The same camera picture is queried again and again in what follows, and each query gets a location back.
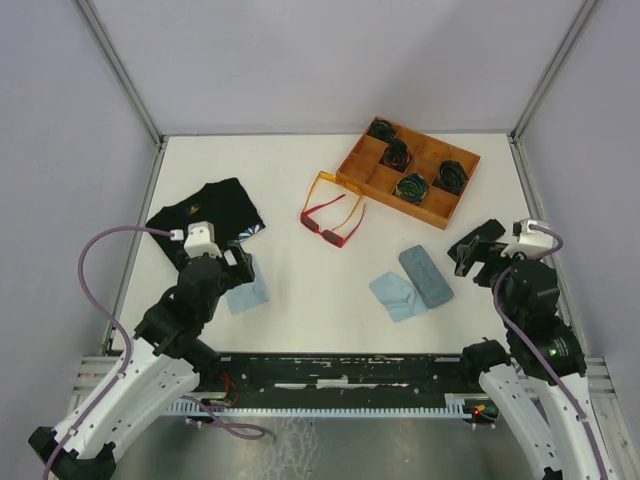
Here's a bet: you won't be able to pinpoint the grey-blue glasses case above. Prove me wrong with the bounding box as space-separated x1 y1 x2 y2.
398 245 454 309

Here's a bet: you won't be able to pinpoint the light blue cloth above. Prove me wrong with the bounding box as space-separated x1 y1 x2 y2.
369 272 428 323
225 258 269 315

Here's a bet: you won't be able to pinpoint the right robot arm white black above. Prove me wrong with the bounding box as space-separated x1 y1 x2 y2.
455 222 616 479

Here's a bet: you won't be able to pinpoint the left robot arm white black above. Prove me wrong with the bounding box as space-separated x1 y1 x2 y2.
28 241 255 479

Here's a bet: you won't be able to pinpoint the red sunglasses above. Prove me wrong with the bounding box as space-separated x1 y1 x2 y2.
299 194 367 248

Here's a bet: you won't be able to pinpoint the orange sunglasses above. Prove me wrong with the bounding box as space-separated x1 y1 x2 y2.
301 171 365 212

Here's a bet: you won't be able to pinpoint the black glasses case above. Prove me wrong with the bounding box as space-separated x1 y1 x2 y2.
447 219 506 261

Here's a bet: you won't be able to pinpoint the black folded t-shirt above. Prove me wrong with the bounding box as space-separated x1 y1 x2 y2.
145 178 266 251

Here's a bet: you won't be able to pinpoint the rolled dark tie right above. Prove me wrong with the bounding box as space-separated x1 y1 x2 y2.
433 160 469 195

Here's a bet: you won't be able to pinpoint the rolled dark tie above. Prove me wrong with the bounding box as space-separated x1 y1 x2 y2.
380 139 411 172
367 118 396 143
433 160 469 195

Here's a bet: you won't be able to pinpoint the orange wooden divider tray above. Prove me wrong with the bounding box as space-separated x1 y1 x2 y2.
336 116 480 230

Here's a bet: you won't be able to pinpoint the rolled dark tie top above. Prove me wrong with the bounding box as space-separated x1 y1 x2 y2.
367 118 396 143

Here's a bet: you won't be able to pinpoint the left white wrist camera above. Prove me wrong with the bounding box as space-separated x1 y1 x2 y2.
183 221 222 259

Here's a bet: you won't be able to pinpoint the white slotted cable duct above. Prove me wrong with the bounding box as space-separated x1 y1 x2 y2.
164 394 501 417

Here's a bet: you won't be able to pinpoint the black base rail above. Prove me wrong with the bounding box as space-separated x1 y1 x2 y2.
197 352 481 408

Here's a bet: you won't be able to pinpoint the left aluminium frame post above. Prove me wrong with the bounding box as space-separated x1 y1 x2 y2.
71 0 164 145

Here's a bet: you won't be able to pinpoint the aluminium frame post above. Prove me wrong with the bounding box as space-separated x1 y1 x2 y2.
71 0 164 145
510 0 601 143

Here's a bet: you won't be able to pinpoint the right aluminium frame post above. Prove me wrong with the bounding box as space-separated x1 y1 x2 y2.
510 0 601 143

